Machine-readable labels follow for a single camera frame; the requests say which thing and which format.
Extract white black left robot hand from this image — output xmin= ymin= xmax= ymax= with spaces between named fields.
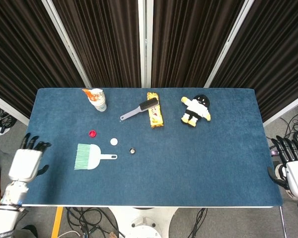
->
xmin=8 ymin=133 xmax=52 ymax=183

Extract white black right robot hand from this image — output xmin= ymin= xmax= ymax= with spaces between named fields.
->
xmin=267 ymin=135 xmax=298 ymax=199

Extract light green hand broom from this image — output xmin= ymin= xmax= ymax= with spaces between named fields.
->
xmin=74 ymin=143 xmax=118 ymax=171

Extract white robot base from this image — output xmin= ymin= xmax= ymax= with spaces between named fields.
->
xmin=109 ymin=207 xmax=178 ymax=238

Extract metal table leg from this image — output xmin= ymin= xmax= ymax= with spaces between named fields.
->
xmin=279 ymin=207 xmax=288 ymax=238

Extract yellow floor tape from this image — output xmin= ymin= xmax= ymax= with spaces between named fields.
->
xmin=51 ymin=207 xmax=64 ymax=238

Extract stack of paper cups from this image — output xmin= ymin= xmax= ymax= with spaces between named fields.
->
xmin=82 ymin=88 xmax=107 ymax=113

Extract dark pleated partition panel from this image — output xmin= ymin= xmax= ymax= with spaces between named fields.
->
xmin=0 ymin=0 xmax=91 ymax=126
xmin=146 ymin=0 xmax=254 ymax=88
xmin=205 ymin=0 xmax=298 ymax=126
xmin=41 ymin=0 xmax=146 ymax=88

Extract black white plush doll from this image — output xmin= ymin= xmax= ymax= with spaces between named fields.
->
xmin=180 ymin=94 xmax=212 ymax=128

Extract blue table cloth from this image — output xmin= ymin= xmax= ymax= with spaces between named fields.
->
xmin=7 ymin=88 xmax=283 ymax=208

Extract purple brush black bristles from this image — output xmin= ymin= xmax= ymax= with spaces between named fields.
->
xmin=120 ymin=97 xmax=158 ymax=121

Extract yellow snack package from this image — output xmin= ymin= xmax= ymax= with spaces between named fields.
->
xmin=147 ymin=92 xmax=164 ymax=129

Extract black floor cable bundle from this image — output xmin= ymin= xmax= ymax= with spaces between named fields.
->
xmin=0 ymin=101 xmax=17 ymax=136
xmin=66 ymin=207 xmax=121 ymax=238
xmin=186 ymin=207 xmax=208 ymax=238
xmin=265 ymin=101 xmax=298 ymax=152

